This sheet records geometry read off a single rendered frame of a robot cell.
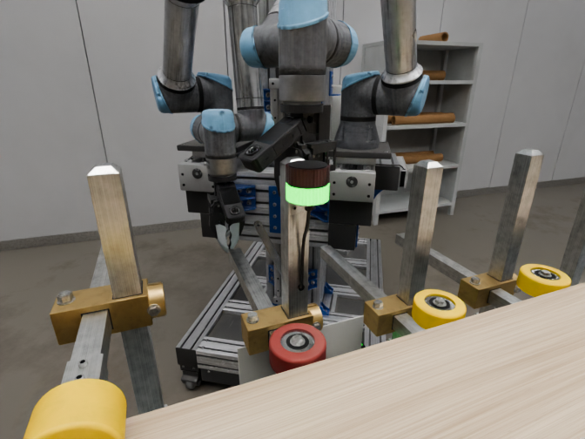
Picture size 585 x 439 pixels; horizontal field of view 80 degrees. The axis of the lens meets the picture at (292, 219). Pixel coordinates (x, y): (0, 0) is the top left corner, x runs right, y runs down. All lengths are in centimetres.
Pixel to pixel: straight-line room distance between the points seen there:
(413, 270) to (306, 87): 38
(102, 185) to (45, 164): 281
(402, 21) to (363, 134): 33
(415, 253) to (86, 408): 54
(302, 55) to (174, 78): 68
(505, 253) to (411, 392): 48
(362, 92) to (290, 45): 60
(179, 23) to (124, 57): 204
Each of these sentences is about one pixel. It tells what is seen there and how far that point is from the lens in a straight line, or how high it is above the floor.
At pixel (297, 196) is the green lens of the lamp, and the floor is 110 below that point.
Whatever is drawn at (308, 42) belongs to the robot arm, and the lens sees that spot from 58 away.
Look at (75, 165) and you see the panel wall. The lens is 324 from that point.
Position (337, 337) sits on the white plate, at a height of 76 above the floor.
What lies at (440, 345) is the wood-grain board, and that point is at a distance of 56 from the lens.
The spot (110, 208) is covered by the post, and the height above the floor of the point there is 110.
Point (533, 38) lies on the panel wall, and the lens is 478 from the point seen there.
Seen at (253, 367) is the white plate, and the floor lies 75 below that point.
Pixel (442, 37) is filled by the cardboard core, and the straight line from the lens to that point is 359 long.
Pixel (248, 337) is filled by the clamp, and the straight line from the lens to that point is 60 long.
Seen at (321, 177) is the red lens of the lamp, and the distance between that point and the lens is 46.
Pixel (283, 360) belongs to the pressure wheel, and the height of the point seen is 90.
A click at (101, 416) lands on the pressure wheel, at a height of 97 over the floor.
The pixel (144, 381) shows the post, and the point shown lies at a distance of 62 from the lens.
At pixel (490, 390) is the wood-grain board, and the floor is 90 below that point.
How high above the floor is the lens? 124
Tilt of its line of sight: 21 degrees down
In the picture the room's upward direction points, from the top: straight up
